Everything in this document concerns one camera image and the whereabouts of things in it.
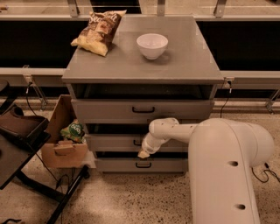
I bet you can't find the dark brown tray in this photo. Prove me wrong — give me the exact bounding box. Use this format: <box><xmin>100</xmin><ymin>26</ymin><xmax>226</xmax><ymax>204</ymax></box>
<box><xmin>0</xmin><ymin>106</ymin><xmax>49</xmax><ymax>142</ymax></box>

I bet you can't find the green snack bag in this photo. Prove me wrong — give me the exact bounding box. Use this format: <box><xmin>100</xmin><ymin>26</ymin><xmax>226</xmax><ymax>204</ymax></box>
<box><xmin>60</xmin><ymin>119</ymin><xmax>85</xmax><ymax>144</ymax></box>

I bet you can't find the white bowl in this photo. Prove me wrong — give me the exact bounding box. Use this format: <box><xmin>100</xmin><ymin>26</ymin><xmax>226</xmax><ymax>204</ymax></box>
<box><xmin>136</xmin><ymin>33</ymin><xmax>169</xmax><ymax>60</ymax></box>

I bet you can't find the black cable on floor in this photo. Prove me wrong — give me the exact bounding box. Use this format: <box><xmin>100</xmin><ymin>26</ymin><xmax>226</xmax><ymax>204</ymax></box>
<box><xmin>251</xmin><ymin>162</ymin><xmax>280</xmax><ymax>185</ymax></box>

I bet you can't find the black power cable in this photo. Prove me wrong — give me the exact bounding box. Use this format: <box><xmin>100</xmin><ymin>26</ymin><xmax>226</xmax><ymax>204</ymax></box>
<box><xmin>220</xmin><ymin>80</ymin><xmax>233</xmax><ymax>119</ymax></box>

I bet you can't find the grey top drawer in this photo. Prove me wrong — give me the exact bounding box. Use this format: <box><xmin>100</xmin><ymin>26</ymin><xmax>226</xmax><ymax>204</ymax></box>
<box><xmin>72</xmin><ymin>99</ymin><xmax>214</xmax><ymax>123</ymax></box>

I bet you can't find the grey drawer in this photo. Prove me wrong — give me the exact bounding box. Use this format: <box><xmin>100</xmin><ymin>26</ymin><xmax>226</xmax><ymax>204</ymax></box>
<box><xmin>72</xmin><ymin>99</ymin><xmax>214</xmax><ymax>123</ymax></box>
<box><xmin>95</xmin><ymin>151</ymin><xmax>188</xmax><ymax>173</ymax></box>
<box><xmin>86</xmin><ymin>123</ymin><xmax>148</xmax><ymax>157</ymax></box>

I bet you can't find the cardboard box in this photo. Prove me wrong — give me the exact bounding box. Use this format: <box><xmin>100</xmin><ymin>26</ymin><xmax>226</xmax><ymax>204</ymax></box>
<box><xmin>40</xmin><ymin>94</ymin><xmax>90</xmax><ymax>168</ymax></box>

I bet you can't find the grey drawer cabinet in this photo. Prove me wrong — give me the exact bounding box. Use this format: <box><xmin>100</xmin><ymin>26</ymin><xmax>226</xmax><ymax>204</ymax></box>
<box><xmin>61</xmin><ymin>15</ymin><xmax>225</xmax><ymax>174</ymax></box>

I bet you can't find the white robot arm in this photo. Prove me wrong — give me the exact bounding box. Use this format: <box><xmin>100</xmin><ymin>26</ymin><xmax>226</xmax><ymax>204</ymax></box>
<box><xmin>138</xmin><ymin>118</ymin><xmax>275</xmax><ymax>224</ymax></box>

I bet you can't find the black side table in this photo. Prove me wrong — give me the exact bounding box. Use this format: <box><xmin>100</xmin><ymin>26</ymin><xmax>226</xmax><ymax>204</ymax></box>
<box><xmin>0</xmin><ymin>80</ymin><xmax>90</xmax><ymax>224</ymax></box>

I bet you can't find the brown yellow chip bag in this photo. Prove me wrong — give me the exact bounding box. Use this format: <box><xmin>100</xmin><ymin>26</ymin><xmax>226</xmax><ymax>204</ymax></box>
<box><xmin>71</xmin><ymin>10</ymin><xmax>126</xmax><ymax>56</ymax></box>

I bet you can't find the grey bottom drawer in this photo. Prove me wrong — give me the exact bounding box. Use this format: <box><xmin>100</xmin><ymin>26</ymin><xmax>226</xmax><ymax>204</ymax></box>
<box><xmin>95</xmin><ymin>151</ymin><xmax>188</xmax><ymax>173</ymax></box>

